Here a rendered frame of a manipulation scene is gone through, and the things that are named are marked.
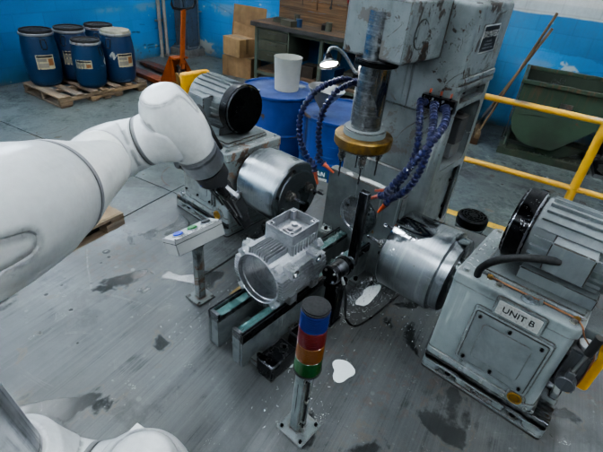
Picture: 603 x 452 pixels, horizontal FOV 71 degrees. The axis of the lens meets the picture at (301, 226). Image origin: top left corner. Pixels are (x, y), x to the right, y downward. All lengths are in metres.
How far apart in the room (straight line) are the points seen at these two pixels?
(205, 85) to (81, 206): 1.31
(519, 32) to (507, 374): 5.37
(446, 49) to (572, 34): 4.90
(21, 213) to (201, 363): 0.98
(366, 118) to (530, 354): 0.74
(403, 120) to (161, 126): 0.88
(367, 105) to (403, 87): 0.22
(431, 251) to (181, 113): 0.74
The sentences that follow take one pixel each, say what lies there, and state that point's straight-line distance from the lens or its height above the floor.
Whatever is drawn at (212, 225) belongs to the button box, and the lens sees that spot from 1.30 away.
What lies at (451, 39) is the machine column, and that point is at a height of 1.61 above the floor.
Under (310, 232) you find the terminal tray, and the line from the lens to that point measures 1.20.
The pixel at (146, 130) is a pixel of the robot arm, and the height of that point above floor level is 1.48.
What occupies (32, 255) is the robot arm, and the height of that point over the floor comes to 1.60.
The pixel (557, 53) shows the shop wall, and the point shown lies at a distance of 6.26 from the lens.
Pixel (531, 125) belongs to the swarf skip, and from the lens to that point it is 5.31.
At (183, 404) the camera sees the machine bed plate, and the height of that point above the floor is 0.80.
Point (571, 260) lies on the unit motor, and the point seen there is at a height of 1.29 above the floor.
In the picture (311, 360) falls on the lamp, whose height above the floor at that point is 1.09.
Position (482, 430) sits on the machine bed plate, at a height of 0.80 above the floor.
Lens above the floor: 1.80
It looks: 34 degrees down
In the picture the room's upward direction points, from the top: 6 degrees clockwise
